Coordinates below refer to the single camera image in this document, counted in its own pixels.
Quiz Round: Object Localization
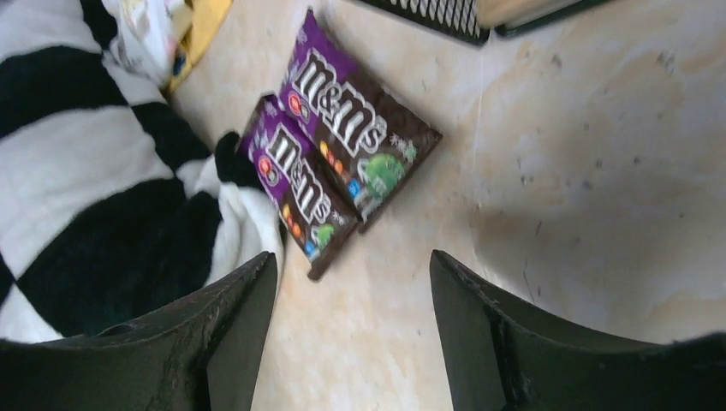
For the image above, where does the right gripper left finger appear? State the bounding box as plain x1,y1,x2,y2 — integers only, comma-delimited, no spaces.
1,252,277,410

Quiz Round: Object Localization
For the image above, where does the black wire mesh shelf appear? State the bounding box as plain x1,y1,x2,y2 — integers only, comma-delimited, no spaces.
360,1,605,47

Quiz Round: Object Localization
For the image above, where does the black white checkered cloth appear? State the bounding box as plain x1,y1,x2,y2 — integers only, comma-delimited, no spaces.
1,1,285,343

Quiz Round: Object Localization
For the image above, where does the purple m&m bag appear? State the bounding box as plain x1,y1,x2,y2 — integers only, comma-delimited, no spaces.
278,9,443,233
240,94,360,281

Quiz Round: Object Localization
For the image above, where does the animal print white cloth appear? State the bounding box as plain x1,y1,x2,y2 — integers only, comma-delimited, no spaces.
103,0,193,87

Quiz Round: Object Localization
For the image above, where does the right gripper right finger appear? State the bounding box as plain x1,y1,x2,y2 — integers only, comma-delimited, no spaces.
430,250,725,410

